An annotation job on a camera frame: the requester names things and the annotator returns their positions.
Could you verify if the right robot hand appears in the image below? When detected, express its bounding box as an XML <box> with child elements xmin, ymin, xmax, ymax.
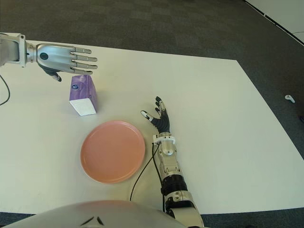
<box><xmin>140</xmin><ymin>96</ymin><xmax>171</xmax><ymax>135</ymax></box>

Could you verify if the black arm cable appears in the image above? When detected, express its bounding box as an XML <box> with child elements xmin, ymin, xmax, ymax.
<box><xmin>129</xmin><ymin>142</ymin><xmax>167</xmax><ymax>212</ymax></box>
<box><xmin>0</xmin><ymin>76</ymin><xmax>10</xmax><ymax>105</ymax></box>

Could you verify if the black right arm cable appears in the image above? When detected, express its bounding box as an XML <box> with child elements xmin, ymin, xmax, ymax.
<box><xmin>129</xmin><ymin>142</ymin><xmax>167</xmax><ymax>212</ymax></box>

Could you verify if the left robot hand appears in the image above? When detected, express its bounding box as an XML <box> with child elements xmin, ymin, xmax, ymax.
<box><xmin>35</xmin><ymin>43</ymin><xmax>98</xmax><ymax>83</ymax></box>

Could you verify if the silver robot torso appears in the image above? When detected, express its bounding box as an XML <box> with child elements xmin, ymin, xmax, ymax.
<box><xmin>0</xmin><ymin>200</ymin><xmax>185</xmax><ymax>228</ymax></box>

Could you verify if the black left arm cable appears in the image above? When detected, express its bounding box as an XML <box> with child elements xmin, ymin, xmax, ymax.
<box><xmin>0</xmin><ymin>76</ymin><xmax>10</xmax><ymax>105</ymax></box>

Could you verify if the purple tissue paper pack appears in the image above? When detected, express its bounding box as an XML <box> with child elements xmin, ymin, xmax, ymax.
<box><xmin>68</xmin><ymin>74</ymin><xmax>98</xmax><ymax>117</ymax></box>

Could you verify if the pink round plate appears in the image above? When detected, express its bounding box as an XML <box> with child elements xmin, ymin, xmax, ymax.
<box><xmin>80</xmin><ymin>120</ymin><xmax>146</xmax><ymax>184</ymax></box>

